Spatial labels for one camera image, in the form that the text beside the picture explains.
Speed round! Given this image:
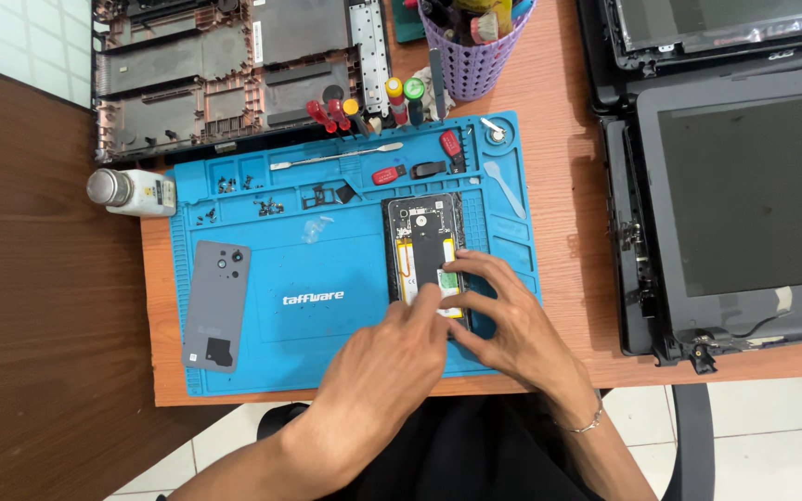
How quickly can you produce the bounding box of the person's left hand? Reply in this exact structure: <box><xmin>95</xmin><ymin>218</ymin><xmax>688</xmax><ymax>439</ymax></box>
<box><xmin>302</xmin><ymin>282</ymin><xmax>455</xmax><ymax>456</ymax></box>

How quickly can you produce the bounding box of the person's right hand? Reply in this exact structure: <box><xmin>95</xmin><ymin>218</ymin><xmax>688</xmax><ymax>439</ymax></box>
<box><xmin>437</xmin><ymin>249</ymin><xmax>602</xmax><ymax>423</ymax></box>

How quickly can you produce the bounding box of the black smartphone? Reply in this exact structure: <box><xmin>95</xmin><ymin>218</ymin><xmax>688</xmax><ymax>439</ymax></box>
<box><xmin>382</xmin><ymin>193</ymin><xmax>477</xmax><ymax>336</ymax></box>

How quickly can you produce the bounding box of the person's black clothing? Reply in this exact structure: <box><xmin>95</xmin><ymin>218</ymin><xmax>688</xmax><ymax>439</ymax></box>
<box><xmin>256</xmin><ymin>392</ymin><xmax>605</xmax><ymax>501</ymax></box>

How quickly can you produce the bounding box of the blue silicone repair mat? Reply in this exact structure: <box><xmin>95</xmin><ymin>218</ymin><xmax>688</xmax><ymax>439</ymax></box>
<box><xmin>167</xmin><ymin>109</ymin><xmax>543</xmax><ymax>398</ymax></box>

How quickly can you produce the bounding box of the translucent plastic pry tool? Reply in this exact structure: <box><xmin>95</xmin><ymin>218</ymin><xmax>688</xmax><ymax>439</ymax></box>
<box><xmin>482</xmin><ymin>161</ymin><xmax>528</xmax><ymax>221</ymax></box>

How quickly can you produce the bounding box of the clear plastic film piece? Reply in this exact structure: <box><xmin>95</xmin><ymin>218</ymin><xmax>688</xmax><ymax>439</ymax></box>
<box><xmin>301</xmin><ymin>215</ymin><xmax>336</xmax><ymax>245</ymax></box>

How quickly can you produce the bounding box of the grey phone back cover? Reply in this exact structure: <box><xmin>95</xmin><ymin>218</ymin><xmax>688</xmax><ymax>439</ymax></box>
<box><xmin>180</xmin><ymin>239</ymin><xmax>253</xmax><ymax>374</ymax></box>

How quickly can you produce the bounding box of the black sim tray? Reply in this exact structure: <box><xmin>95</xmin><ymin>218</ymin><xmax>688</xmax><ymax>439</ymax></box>
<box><xmin>301</xmin><ymin>183</ymin><xmax>358</xmax><ymax>211</ymax></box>

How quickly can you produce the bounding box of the black chair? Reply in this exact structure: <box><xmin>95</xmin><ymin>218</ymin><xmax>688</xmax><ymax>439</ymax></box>
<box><xmin>660</xmin><ymin>382</ymin><xmax>717</xmax><ymax>501</ymax></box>

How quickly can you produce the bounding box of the red and black opening tool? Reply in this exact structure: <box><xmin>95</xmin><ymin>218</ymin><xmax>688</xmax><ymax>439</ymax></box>
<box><xmin>439</xmin><ymin>128</ymin><xmax>469</xmax><ymax>175</ymax></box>

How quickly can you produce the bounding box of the red flash drive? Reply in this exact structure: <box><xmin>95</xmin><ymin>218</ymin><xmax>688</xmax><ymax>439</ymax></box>
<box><xmin>371</xmin><ymin>163</ymin><xmax>408</xmax><ymax>186</ymax></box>

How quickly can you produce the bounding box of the round metal suction piece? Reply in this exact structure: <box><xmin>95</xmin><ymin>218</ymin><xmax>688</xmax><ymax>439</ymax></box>
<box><xmin>478</xmin><ymin>116</ymin><xmax>511</xmax><ymax>146</ymax></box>

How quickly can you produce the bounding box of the metal spudger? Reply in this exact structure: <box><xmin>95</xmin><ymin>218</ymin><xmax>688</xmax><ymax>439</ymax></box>
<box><xmin>269</xmin><ymin>142</ymin><xmax>405</xmax><ymax>172</ymax></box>

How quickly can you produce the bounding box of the group of small black screws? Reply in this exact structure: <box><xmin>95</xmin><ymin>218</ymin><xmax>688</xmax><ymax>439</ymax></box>
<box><xmin>194</xmin><ymin>174</ymin><xmax>286</xmax><ymax>226</ymax></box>

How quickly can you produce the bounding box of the white crumpled cloth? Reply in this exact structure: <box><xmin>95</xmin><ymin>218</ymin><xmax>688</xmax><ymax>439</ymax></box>
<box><xmin>411</xmin><ymin>68</ymin><xmax>458</xmax><ymax>124</ymax></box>

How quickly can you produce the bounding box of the black screwdriver with green cap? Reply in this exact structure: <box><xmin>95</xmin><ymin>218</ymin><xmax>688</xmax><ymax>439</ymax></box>
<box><xmin>402</xmin><ymin>77</ymin><xmax>427</xmax><ymax>129</ymax></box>

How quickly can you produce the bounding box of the black laptop with open bezel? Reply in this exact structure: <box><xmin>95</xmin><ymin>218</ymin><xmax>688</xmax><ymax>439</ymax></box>
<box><xmin>599</xmin><ymin>63</ymin><xmax>802</xmax><ymax>377</ymax></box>

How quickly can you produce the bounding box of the black screwdriver with yellow cap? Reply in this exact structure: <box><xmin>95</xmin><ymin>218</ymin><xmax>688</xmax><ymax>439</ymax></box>
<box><xmin>342</xmin><ymin>98</ymin><xmax>372</xmax><ymax>138</ymax></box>

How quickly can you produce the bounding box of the red screwdriver with yellow cap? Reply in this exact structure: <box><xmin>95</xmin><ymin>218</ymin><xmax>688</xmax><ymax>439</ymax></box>
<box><xmin>384</xmin><ymin>77</ymin><xmax>409</xmax><ymax>128</ymax></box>

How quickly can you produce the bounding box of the grey flat tool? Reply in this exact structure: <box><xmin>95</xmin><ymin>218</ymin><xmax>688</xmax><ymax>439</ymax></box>
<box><xmin>428</xmin><ymin>46</ymin><xmax>448</xmax><ymax>123</ymax></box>

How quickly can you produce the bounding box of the purple basket with tools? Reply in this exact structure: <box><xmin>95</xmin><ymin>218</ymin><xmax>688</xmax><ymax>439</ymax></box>
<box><xmin>416</xmin><ymin>0</ymin><xmax>538</xmax><ymax>104</ymax></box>

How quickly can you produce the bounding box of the white bottle with metal cap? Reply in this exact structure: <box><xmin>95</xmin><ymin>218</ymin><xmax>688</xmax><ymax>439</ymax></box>
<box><xmin>85</xmin><ymin>167</ymin><xmax>178</xmax><ymax>218</ymax></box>

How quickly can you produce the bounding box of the teal case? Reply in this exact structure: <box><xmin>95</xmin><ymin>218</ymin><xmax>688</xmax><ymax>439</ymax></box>
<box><xmin>392</xmin><ymin>0</ymin><xmax>427</xmax><ymax>44</ymax></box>

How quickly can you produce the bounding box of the disassembled laptop bottom case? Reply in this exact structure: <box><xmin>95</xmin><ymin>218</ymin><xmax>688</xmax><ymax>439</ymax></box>
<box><xmin>91</xmin><ymin>0</ymin><xmax>396</xmax><ymax>166</ymax></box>

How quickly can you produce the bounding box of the black laptop display lid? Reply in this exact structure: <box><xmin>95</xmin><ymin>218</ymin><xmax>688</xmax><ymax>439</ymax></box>
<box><xmin>576</xmin><ymin>0</ymin><xmax>802</xmax><ymax>116</ymax></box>

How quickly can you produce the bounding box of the thin silver bracelet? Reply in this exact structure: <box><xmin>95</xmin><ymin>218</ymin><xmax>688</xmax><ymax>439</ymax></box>
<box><xmin>552</xmin><ymin>395</ymin><xmax>606</xmax><ymax>436</ymax></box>

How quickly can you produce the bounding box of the red handled screwdriver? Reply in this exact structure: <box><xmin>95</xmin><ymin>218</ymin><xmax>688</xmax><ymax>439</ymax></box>
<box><xmin>327</xmin><ymin>98</ymin><xmax>354</xmax><ymax>132</ymax></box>
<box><xmin>305</xmin><ymin>99</ymin><xmax>338</xmax><ymax>135</ymax></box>

